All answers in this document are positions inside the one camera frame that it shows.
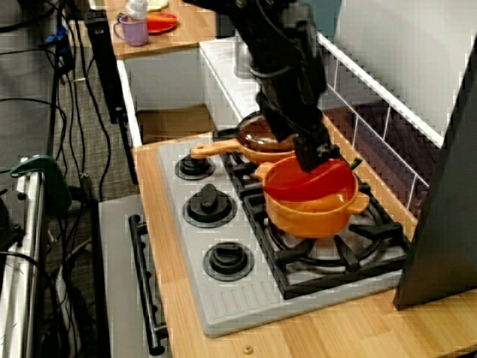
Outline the grey toy stove plate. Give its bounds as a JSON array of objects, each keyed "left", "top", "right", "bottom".
[{"left": 156, "top": 137, "right": 411, "bottom": 339}]

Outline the brown glass lid yellow knob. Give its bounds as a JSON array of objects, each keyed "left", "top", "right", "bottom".
[{"left": 236, "top": 113, "right": 299, "bottom": 152}]

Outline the black slanted panel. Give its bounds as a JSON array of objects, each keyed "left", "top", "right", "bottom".
[{"left": 394, "top": 48, "right": 477, "bottom": 310}]

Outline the black vertical stand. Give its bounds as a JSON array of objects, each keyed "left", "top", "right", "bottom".
[{"left": 84, "top": 9, "right": 127, "bottom": 124}]

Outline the orange toy frying pan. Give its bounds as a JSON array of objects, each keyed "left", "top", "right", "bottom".
[{"left": 189, "top": 113, "right": 299, "bottom": 165}]

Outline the orange toy pot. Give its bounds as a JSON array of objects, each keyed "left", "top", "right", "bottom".
[{"left": 254, "top": 154, "right": 371, "bottom": 239}]

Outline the white toy sink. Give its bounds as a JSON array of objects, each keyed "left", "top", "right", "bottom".
[{"left": 117, "top": 35, "right": 318, "bottom": 148}]

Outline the white toy oven front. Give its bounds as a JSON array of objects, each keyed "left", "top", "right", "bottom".
[{"left": 98, "top": 197, "right": 172, "bottom": 358}]

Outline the black oven door handle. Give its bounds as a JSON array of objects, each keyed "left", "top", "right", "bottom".
[{"left": 128, "top": 213, "right": 168, "bottom": 355}]

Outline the red toy pepper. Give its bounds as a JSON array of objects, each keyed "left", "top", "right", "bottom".
[{"left": 262, "top": 157, "right": 363, "bottom": 202}]

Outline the black stove knob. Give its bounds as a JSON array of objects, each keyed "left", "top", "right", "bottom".
[
  {"left": 174, "top": 152, "right": 217, "bottom": 180},
  {"left": 203, "top": 241, "right": 256, "bottom": 283},
  {"left": 183, "top": 182, "right": 239, "bottom": 228}
]

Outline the red plastic plate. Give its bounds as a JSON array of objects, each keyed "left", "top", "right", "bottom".
[{"left": 146, "top": 11, "right": 179, "bottom": 35}]

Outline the blue cable connector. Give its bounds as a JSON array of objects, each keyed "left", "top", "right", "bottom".
[{"left": 44, "top": 25, "right": 70, "bottom": 48}]

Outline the black burner grate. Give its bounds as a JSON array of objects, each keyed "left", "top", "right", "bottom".
[
  {"left": 244, "top": 182, "right": 413, "bottom": 301},
  {"left": 212, "top": 113, "right": 342, "bottom": 198}
]

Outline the aluminium frame rail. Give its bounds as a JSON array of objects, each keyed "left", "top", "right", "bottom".
[{"left": 0, "top": 160, "right": 49, "bottom": 358}]

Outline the small white toy figure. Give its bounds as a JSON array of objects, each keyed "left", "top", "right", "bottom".
[{"left": 124, "top": 0, "right": 150, "bottom": 19}]

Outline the black cable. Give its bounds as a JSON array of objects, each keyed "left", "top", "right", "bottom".
[
  {"left": 76, "top": 18, "right": 113, "bottom": 201},
  {"left": 0, "top": 5, "right": 57, "bottom": 34}
]

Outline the purple plastic cup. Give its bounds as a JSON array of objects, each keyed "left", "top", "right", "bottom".
[{"left": 113, "top": 14, "right": 150, "bottom": 47}]

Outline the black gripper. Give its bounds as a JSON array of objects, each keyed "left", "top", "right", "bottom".
[{"left": 255, "top": 66, "right": 341, "bottom": 174}]

